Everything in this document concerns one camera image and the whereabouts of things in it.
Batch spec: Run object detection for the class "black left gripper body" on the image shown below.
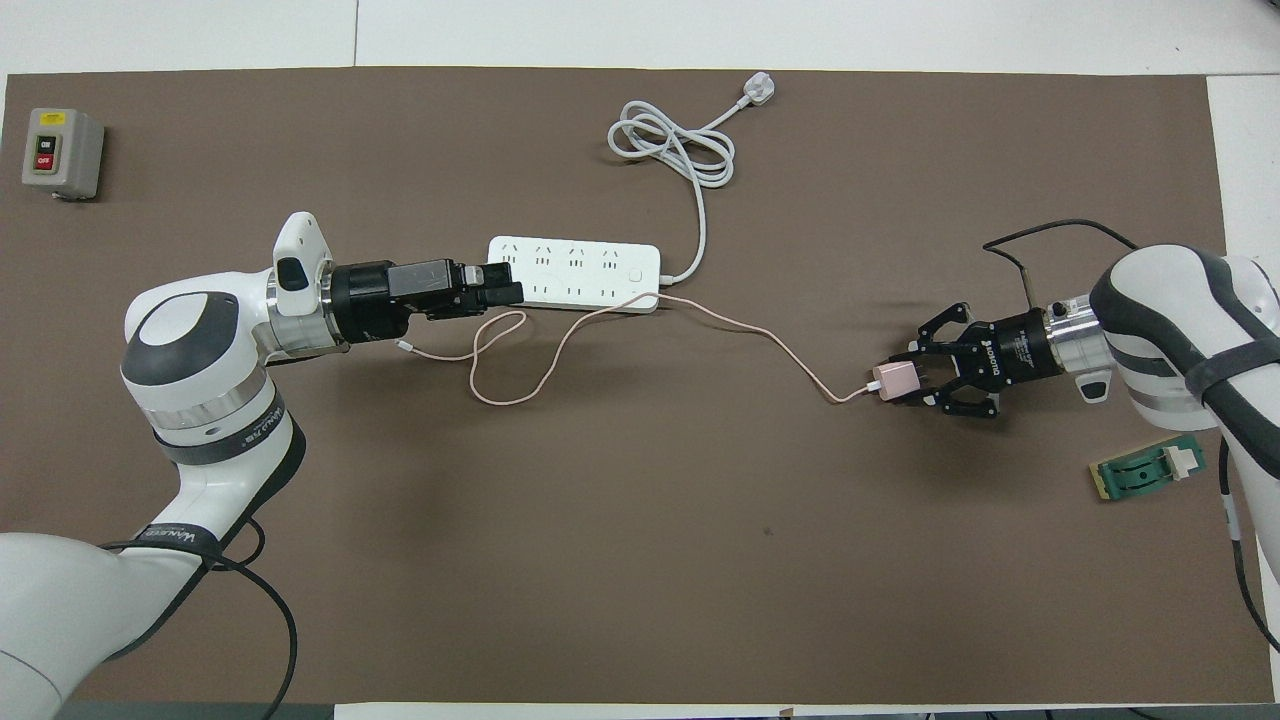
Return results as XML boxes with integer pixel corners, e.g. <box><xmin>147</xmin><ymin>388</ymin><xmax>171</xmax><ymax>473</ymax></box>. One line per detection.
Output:
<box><xmin>330</xmin><ymin>258</ymin><xmax>486</xmax><ymax>344</ymax></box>

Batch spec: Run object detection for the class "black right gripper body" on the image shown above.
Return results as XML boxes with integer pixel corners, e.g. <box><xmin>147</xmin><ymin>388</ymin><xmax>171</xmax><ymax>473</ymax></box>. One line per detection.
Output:
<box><xmin>972</xmin><ymin>309</ymin><xmax>1053</xmax><ymax>389</ymax></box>

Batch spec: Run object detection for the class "pink charger adapter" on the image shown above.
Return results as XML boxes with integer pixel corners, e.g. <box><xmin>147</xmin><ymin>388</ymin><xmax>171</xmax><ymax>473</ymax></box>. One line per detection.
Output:
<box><xmin>868</xmin><ymin>362</ymin><xmax>921</xmax><ymax>403</ymax></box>

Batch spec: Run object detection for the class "pink charging cable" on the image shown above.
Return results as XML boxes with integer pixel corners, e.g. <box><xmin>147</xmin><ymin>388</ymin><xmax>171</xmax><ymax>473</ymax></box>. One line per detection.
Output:
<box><xmin>395</xmin><ymin>290</ymin><xmax>881</xmax><ymax>407</ymax></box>

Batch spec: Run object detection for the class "white power strip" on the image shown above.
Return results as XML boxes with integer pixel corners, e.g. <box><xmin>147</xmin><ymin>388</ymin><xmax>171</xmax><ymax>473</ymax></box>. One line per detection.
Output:
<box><xmin>484</xmin><ymin>236</ymin><xmax>663</xmax><ymax>314</ymax></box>

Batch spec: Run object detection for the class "green circuit board piece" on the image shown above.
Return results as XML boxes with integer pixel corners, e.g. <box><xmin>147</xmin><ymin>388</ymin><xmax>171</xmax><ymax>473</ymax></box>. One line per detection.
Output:
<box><xmin>1088</xmin><ymin>433</ymin><xmax>1207</xmax><ymax>503</ymax></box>

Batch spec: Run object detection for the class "brown table mat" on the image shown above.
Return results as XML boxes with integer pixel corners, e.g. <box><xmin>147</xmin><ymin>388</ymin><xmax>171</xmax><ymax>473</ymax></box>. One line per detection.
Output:
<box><xmin>0</xmin><ymin>67</ymin><xmax>1276</xmax><ymax>706</ymax></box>

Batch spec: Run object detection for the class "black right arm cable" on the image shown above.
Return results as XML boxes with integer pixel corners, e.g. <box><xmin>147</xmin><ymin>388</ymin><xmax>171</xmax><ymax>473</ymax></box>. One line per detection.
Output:
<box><xmin>983</xmin><ymin>220</ymin><xmax>1280</xmax><ymax>651</ymax></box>

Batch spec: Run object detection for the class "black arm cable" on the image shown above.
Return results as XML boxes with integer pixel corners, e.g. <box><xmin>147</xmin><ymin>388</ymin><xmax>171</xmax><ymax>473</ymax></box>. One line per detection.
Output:
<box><xmin>97</xmin><ymin>515</ymin><xmax>299</xmax><ymax>720</ymax></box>
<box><xmin>983</xmin><ymin>220</ymin><xmax>1280</xmax><ymax>651</ymax></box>

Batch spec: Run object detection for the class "white power cord with plug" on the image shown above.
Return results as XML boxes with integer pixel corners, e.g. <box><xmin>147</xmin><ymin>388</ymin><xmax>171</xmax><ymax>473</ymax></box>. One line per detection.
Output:
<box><xmin>609</xmin><ymin>72</ymin><xmax>778</xmax><ymax>287</ymax></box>

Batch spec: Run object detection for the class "grey on-off switch box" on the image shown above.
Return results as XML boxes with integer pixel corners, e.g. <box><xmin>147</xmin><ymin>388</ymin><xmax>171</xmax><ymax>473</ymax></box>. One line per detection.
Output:
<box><xmin>21</xmin><ymin>107</ymin><xmax>106</xmax><ymax>203</ymax></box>

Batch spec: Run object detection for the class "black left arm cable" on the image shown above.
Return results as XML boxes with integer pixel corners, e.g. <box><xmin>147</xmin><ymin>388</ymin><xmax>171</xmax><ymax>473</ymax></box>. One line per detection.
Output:
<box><xmin>97</xmin><ymin>515</ymin><xmax>299</xmax><ymax>720</ymax></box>

